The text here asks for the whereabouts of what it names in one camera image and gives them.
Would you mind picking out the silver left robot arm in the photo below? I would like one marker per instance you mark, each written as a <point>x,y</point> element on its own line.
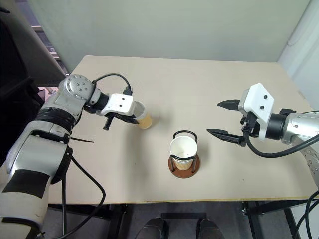
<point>30,154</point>

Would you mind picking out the white ribbed paper cup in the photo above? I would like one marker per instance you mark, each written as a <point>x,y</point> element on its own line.
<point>183,149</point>

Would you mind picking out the large black bulky object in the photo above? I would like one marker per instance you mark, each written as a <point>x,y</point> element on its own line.
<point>15,94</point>

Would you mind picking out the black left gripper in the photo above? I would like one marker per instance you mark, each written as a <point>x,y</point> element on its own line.
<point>115,115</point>

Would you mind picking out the black metal table frame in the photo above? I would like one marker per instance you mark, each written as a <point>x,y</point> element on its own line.
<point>264,209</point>

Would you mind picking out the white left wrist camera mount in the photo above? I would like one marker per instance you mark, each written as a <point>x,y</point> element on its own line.
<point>119,102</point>

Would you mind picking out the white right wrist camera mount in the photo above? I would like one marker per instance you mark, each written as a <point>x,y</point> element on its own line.
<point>259,99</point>

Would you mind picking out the dark rounded shape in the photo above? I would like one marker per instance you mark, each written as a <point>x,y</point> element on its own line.
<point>152,227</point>
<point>209,228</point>

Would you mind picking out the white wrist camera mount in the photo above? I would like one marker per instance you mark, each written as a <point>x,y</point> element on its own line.
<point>119,102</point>
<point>259,99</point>

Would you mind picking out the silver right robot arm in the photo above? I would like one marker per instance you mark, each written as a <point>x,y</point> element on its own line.
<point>299,124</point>

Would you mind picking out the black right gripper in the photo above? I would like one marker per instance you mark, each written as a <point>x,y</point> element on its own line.
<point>250,124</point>

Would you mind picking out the tan paper cup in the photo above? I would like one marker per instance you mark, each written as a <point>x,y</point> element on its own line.
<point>145,121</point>

